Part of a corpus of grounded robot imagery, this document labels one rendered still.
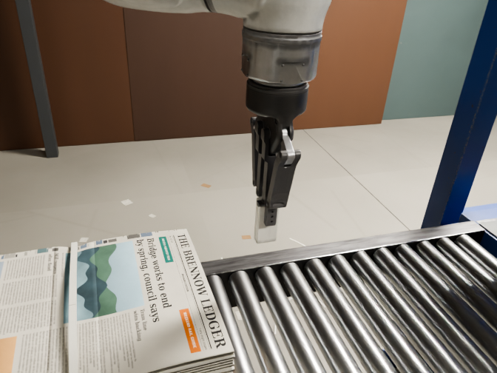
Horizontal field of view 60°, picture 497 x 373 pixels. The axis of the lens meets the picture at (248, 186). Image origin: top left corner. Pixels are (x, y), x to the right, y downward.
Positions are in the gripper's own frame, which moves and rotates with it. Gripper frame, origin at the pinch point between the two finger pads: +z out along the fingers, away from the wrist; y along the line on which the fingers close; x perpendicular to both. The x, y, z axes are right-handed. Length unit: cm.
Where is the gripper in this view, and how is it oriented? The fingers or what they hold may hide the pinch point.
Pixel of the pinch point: (266, 220)
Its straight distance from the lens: 61.4
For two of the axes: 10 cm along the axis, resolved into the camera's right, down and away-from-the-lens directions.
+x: 9.6, -1.0, 2.7
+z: -0.5, 8.7, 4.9
